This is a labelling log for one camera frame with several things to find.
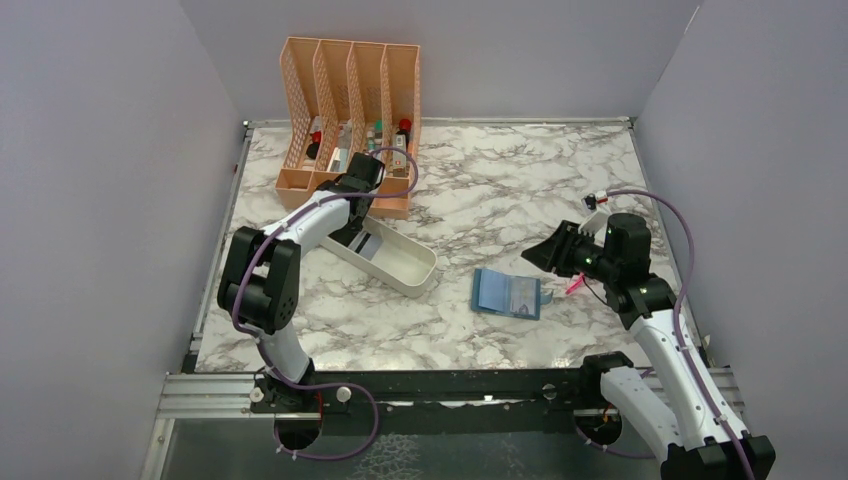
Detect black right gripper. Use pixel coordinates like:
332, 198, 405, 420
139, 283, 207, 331
522, 219, 620, 283

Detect silver VIP credit card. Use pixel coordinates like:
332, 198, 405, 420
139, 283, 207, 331
509, 277, 539, 318

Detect teal card holder wallet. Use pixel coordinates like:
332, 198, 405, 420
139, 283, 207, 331
470, 268, 553, 320

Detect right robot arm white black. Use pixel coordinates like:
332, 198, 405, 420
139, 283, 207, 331
521, 213, 776, 479

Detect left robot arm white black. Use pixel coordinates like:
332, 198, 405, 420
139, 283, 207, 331
217, 153, 384, 411

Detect grey box in organizer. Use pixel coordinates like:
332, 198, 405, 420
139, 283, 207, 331
326, 123, 352, 173

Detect pink small object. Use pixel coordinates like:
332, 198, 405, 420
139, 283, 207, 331
565, 273, 585, 295

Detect teal capped tubes in organizer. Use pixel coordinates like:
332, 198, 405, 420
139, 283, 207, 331
365, 119, 384, 152

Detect red black item in organizer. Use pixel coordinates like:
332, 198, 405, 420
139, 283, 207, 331
305, 130, 322, 160

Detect red capped stick in organizer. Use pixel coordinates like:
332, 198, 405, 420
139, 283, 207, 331
391, 118, 412, 177

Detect peach plastic file organizer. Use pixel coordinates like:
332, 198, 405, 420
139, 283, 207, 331
276, 37, 421, 219

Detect white oblong plastic tray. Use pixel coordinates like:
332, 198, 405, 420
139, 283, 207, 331
320, 217, 438, 298

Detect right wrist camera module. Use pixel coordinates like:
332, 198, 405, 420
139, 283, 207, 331
578, 190, 611, 236

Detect black mounting rail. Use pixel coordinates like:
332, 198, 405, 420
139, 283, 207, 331
249, 368, 624, 443

